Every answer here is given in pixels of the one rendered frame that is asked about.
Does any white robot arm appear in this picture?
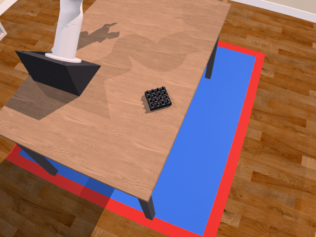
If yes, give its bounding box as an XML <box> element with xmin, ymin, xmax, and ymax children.
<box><xmin>45</xmin><ymin>0</ymin><xmax>83</xmax><ymax>63</ymax></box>

